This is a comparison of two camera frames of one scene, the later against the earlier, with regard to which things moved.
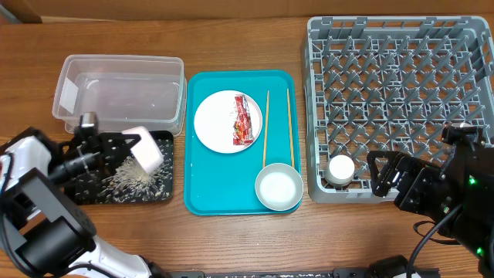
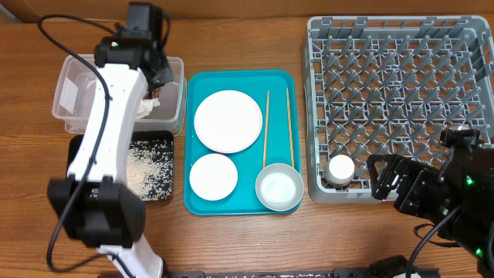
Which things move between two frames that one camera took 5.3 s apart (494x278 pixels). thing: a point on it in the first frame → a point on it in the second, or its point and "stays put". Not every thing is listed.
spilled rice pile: (129, 182) stays put
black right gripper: (416, 171) stays put
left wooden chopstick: (265, 130) stays put
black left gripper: (98, 146) → (168, 76)
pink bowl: (147, 150) → (213, 177)
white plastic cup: (340, 170) stays put
